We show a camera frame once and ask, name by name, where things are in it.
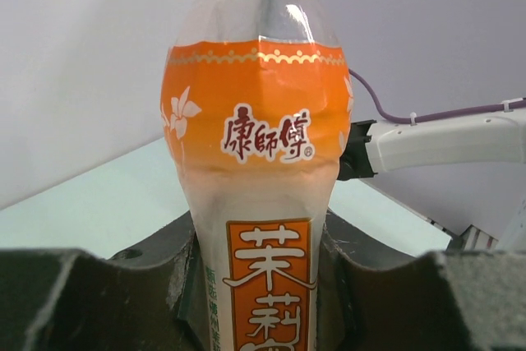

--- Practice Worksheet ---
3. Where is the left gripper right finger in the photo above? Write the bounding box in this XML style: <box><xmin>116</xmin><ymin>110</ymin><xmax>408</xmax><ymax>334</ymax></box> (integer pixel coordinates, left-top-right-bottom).
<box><xmin>317</xmin><ymin>212</ymin><xmax>525</xmax><ymax>350</ymax></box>

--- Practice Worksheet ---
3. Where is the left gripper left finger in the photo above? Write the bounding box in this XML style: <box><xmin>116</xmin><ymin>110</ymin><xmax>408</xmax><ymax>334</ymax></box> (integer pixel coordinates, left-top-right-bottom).
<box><xmin>1</xmin><ymin>214</ymin><xmax>205</xmax><ymax>350</ymax></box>

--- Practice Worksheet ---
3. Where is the large orange tea bottle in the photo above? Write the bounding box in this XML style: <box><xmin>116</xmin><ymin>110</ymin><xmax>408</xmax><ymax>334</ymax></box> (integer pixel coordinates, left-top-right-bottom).
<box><xmin>160</xmin><ymin>0</ymin><xmax>353</xmax><ymax>350</ymax></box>

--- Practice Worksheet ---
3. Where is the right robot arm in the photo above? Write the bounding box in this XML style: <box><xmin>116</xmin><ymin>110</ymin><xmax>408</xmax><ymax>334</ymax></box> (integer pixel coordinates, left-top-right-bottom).
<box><xmin>338</xmin><ymin>100</ymin><xmax>525</xmax><ymax>181</ymax></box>

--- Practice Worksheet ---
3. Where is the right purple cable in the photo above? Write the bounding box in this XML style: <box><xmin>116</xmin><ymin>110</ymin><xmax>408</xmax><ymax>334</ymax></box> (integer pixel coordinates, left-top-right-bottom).
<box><xmin>348</xmin><ymin>69</ymin><xmax>526</xmax><ymax>126</ymax></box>

